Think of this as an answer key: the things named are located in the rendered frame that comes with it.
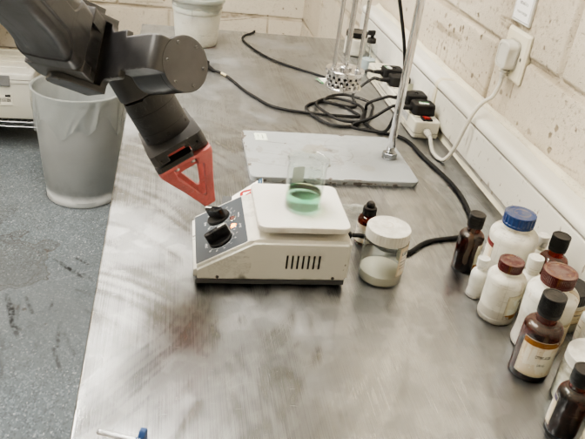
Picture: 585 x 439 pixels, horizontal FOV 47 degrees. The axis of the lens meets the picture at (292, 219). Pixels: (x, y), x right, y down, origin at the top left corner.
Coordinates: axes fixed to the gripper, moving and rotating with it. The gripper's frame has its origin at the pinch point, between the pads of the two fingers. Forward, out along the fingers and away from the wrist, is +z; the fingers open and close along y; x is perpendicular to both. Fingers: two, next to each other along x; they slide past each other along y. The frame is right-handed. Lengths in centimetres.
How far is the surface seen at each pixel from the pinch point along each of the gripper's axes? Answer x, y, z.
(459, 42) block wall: -62, 49, 22
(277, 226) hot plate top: -5.7, -4.2, 7.0
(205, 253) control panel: 3.7, -0.7, 7.0
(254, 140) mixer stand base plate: -12.9, 39.7, 14.5
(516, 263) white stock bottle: -28.6, -16.2, 21.9
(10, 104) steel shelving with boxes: 49, 211, 22
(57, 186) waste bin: 45, 162, 45
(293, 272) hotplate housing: -4.7, -4.7, 13.8
